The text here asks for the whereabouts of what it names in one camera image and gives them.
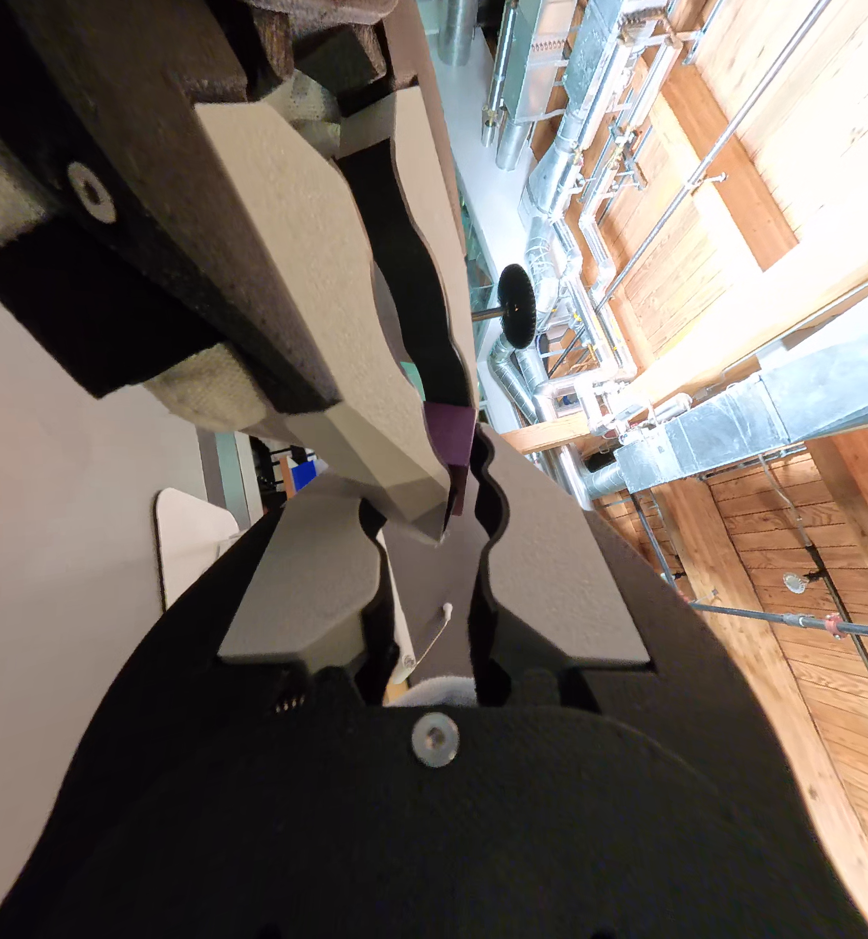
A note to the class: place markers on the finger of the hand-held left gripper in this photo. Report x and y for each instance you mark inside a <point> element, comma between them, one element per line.
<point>294,257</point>
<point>434,220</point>

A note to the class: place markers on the blue plastic bin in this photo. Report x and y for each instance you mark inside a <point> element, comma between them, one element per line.
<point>305,475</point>

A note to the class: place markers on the insulated silver pipes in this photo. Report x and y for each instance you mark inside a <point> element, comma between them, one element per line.
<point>573,220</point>

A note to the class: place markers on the rectangular galvanized duct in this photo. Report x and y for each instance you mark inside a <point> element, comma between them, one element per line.
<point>771,411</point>

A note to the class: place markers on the large silver duct with vent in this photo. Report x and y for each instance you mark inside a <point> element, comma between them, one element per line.
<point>544,59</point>

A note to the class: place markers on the black floor lamp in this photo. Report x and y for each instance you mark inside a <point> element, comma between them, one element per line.
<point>516,304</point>

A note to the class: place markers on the grey sprinkler pipe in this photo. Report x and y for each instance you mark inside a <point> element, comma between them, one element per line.
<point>771,620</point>

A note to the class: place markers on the person's left hand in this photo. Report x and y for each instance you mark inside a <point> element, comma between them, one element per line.
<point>206,389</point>

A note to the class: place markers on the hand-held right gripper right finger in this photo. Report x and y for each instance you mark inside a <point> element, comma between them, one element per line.
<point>558,579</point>

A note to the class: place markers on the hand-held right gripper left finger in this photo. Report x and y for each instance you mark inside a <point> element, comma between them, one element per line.
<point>302,587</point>

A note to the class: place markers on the ceiling spotlight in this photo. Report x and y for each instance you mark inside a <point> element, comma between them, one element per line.
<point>795,583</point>

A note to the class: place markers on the purple cube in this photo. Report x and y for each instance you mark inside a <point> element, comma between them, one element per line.
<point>452,433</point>

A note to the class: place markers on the dark board on white stand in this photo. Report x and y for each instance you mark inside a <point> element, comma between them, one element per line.
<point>192,543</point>

